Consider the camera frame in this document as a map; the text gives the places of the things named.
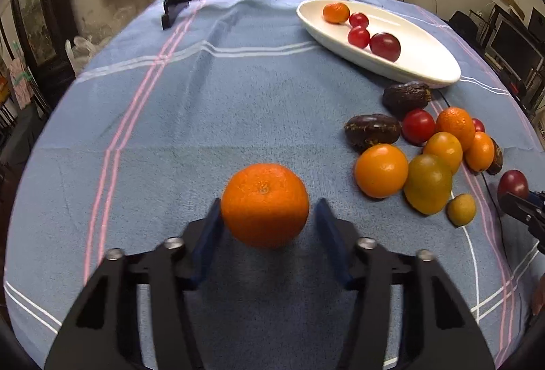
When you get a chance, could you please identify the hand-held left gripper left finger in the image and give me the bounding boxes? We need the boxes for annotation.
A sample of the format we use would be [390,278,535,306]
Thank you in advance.
[45,197,226,370]

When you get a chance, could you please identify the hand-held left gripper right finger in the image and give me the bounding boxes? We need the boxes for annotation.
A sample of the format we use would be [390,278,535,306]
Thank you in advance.
[314,197,497,370]

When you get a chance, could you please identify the dark purple tomato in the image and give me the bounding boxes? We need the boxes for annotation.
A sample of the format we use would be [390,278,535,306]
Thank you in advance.
[369,32,402,63]
[497,170,530,204]

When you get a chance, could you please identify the small yellow tomato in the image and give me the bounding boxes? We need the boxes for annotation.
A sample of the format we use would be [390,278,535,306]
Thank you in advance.
[446,194,477,227]

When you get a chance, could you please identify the large mandarin orange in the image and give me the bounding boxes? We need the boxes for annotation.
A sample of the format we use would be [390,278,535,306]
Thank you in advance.
[220,163,311,249]

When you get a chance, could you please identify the orange tomato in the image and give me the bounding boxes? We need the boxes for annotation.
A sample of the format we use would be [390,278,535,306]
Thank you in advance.
[464,132,496,172]
[354,143,409,199]
[422,132,464,175]

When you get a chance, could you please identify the yellow-green tomato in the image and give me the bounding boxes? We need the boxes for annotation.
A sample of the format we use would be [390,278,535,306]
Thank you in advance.
[403,154,453,216]

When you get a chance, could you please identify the medium mandarin orange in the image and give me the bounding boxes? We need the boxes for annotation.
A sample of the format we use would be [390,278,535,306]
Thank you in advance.
[435,107,477,151]

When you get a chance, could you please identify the white oval plate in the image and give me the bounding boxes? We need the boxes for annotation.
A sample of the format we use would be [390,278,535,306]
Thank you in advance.
[296,0,463,89]

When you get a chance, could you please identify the person's right hand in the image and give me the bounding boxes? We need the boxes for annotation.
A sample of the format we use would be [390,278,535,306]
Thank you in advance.
[531,271,545,316]

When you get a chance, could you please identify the blue striped tablecloth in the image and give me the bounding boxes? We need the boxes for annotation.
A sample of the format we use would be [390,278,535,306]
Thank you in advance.
[3,0,545,370]

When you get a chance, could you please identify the black monitor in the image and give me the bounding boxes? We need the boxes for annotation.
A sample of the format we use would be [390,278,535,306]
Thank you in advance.
[485,8,545,81]

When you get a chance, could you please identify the small mandarin orange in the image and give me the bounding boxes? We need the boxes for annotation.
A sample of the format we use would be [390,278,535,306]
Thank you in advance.
[322,2,351,24]

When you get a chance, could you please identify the clear plastic bag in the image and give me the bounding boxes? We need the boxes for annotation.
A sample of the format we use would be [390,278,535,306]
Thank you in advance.
[64,35,100,75]

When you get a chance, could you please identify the dark wooden cabinet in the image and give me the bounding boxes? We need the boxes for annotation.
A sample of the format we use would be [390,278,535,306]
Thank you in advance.
[9,0,81,98]

